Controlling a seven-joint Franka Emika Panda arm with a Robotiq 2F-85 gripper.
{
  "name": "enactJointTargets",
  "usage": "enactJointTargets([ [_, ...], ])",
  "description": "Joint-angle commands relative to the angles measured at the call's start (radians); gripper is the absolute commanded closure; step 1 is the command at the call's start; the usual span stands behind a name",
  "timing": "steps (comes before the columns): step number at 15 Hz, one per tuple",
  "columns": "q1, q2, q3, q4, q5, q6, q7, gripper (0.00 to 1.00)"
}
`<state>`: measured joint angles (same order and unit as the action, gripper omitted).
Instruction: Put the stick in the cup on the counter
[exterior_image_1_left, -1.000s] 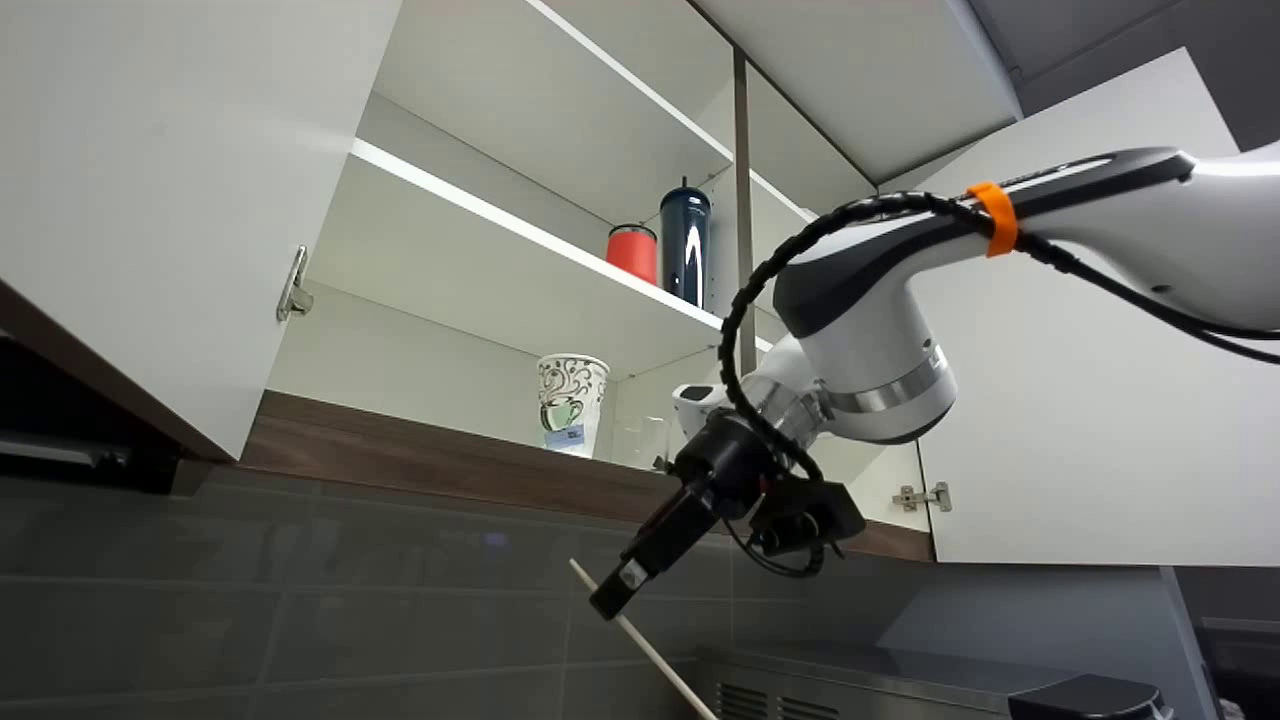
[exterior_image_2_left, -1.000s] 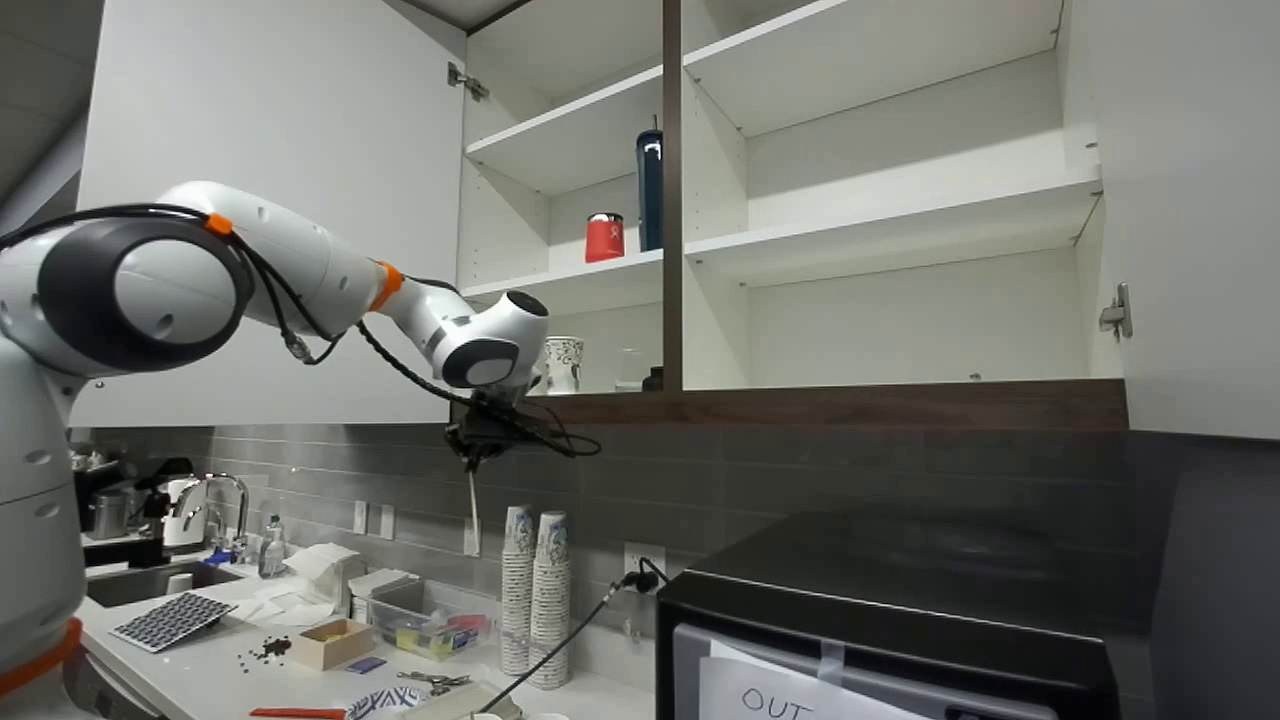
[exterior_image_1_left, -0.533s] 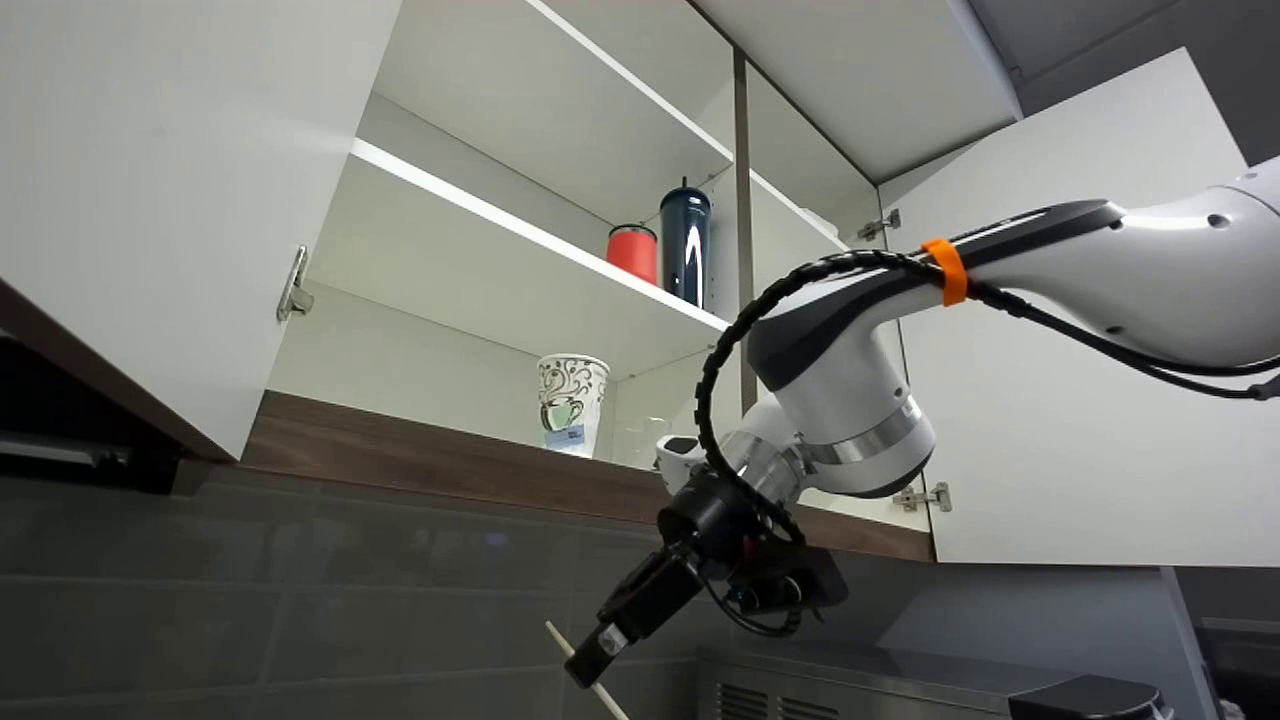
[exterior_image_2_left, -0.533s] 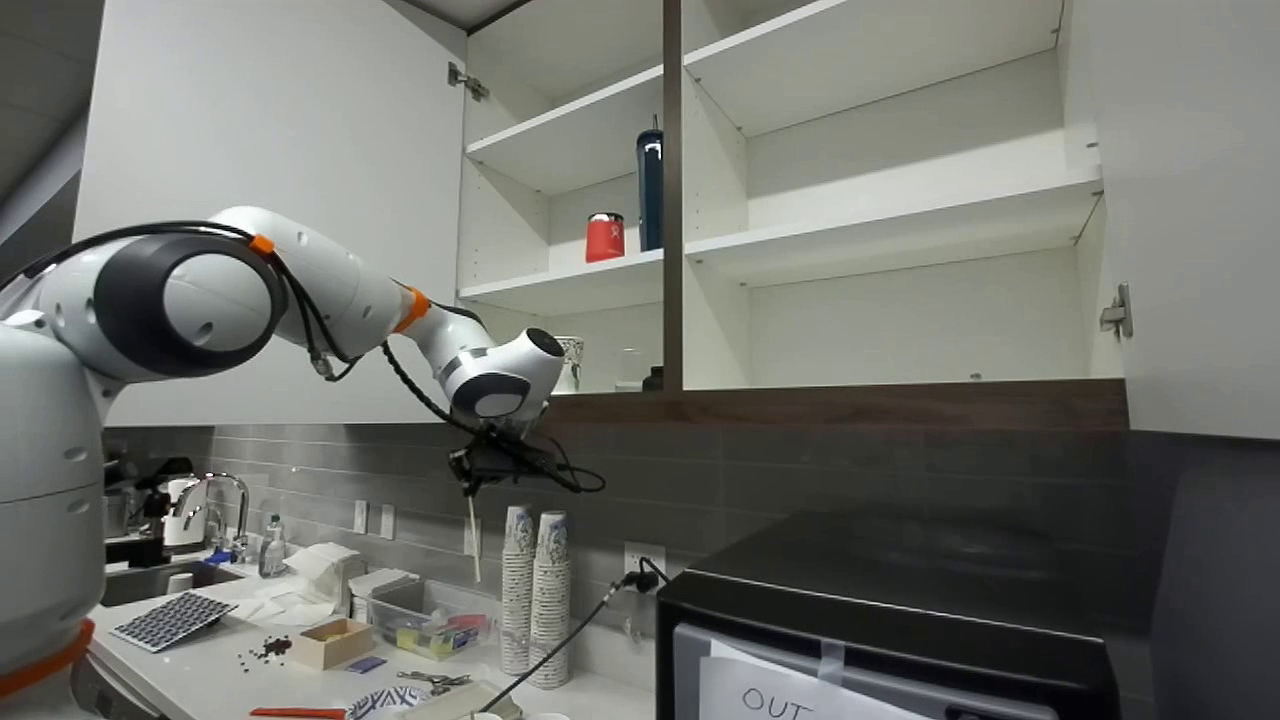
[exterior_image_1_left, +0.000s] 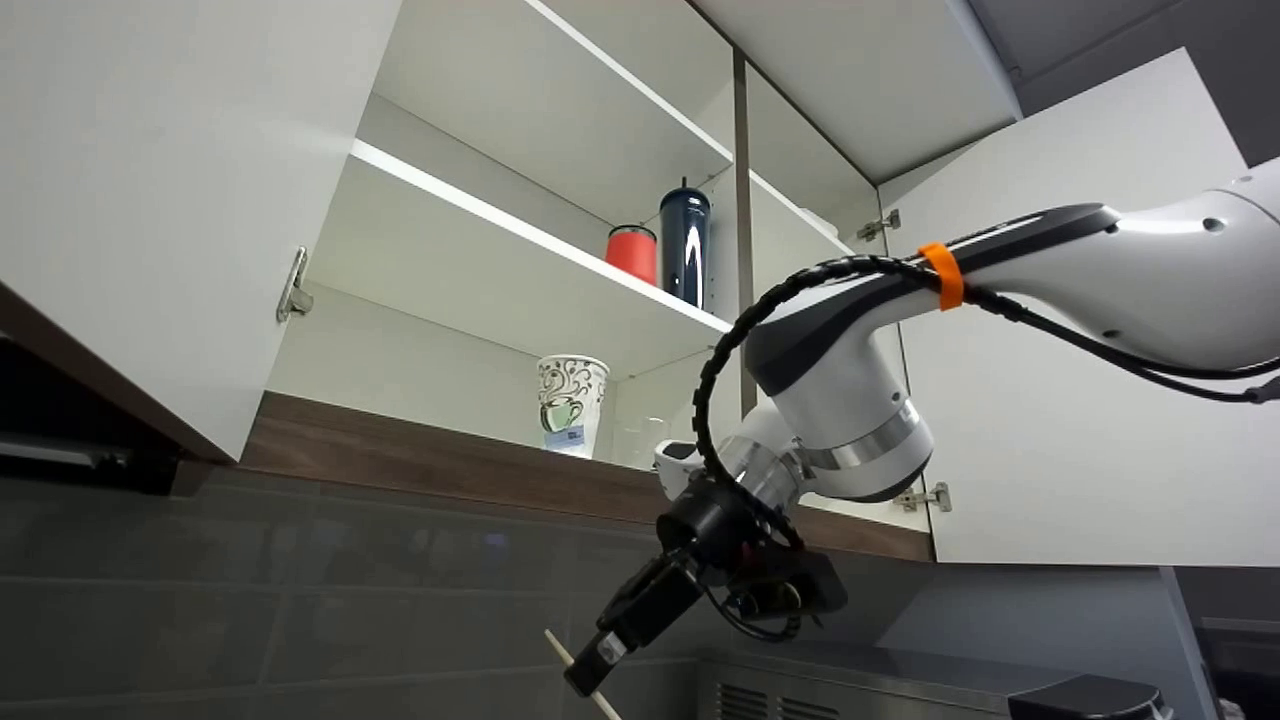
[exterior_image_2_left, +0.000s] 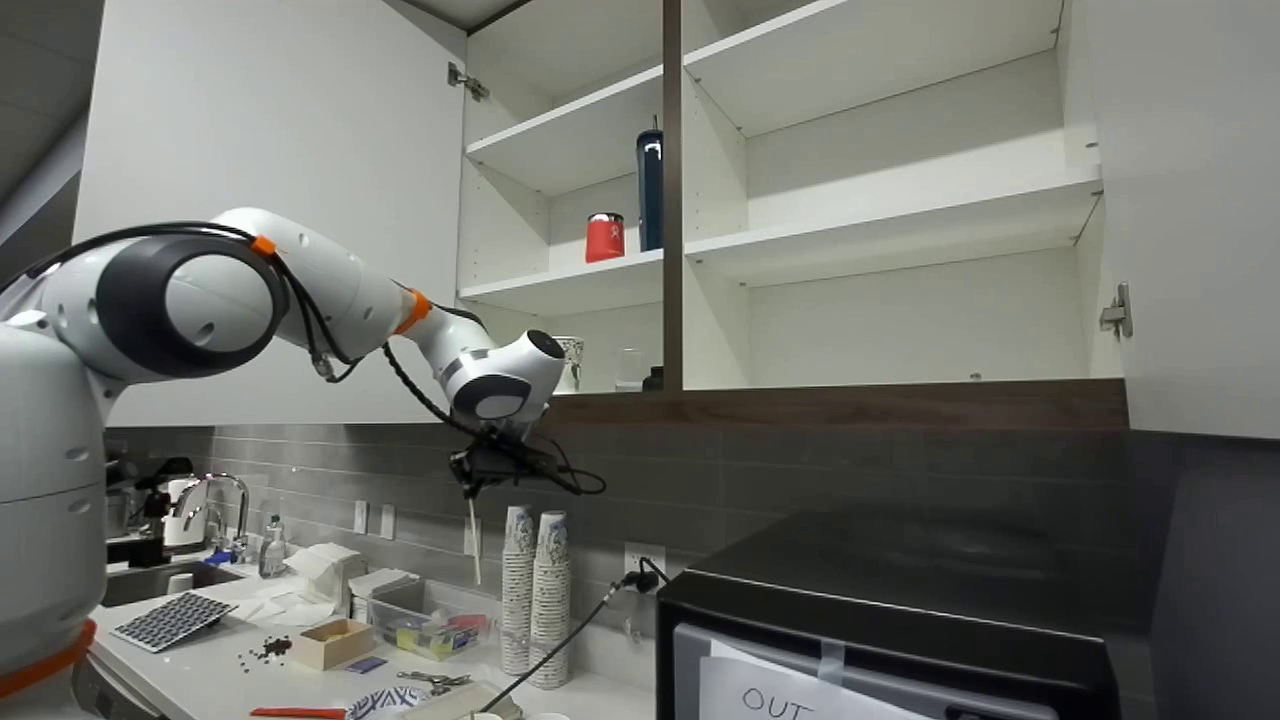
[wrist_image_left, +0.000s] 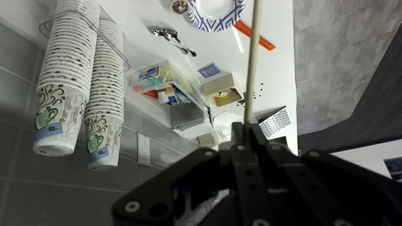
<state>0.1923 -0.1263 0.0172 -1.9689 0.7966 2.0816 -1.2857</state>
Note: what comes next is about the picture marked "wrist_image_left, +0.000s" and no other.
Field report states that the small brown round ring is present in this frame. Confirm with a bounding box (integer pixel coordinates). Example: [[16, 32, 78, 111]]
[[169, 0, 191, 15]]

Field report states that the thin wooden stick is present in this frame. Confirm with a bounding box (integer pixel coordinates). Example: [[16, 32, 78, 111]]
[[242, 0, 264, 125]]

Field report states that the metal spoon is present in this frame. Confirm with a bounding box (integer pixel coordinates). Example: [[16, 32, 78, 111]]
[[147, 25, 198, 57]]

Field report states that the white napkin pile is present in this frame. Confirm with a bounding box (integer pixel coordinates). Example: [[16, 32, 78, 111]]
[[211, 109, 249, 141]]

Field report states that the small cardboard box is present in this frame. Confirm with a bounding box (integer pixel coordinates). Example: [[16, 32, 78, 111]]
[[197, 61, 246, 109]]

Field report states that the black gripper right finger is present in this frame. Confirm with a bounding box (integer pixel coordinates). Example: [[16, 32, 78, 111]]
[[250, 121, 402, 226]]

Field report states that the white wall outlet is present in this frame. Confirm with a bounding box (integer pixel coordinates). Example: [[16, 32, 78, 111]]
[[137, 131, 152, 167]]

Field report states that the grey patterned flat pad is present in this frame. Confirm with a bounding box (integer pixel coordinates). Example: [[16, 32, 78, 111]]
[[257, 105, 292, 140]]

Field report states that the clear plastic packet container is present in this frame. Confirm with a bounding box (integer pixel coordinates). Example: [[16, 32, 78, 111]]
[[125, 59, 211, 131]]

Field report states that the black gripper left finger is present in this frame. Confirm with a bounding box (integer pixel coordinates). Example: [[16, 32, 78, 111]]
[[112, 121, 257, 226]]

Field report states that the stack of paper cups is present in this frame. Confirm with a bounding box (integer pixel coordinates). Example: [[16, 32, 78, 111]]
[[81, 17, 125, 170], [31, 0, 102, 158]]

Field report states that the orange flat stick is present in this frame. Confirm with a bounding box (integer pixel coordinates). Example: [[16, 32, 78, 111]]
[[231, 18, 277, 52]]

